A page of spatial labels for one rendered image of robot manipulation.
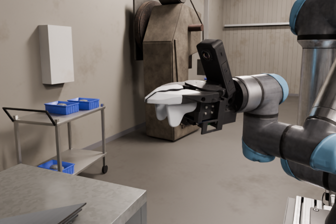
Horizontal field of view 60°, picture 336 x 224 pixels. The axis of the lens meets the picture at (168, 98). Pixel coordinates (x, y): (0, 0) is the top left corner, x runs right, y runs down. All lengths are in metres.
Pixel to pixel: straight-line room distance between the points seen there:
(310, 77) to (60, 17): 3.60
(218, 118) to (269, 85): 0.16
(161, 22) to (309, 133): 4.38
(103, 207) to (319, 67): 0.74
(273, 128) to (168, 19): 4.27
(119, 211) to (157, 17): 4.27
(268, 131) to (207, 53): 0.23
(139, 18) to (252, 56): 6.16
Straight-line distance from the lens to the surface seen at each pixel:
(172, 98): 0.46
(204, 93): 0.49
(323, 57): 0.87
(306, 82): 0.88
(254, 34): 10.52
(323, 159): 0.60
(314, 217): 1.02
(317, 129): 0.62
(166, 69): 4.65
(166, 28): 4.76
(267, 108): 0.65
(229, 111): 0.58
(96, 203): 1.00
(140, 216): 1.06
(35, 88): 3.85
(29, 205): 1.05
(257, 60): 10.50
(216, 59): 0.52
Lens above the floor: 1.53
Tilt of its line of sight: 10 degrees down
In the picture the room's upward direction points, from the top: straight up
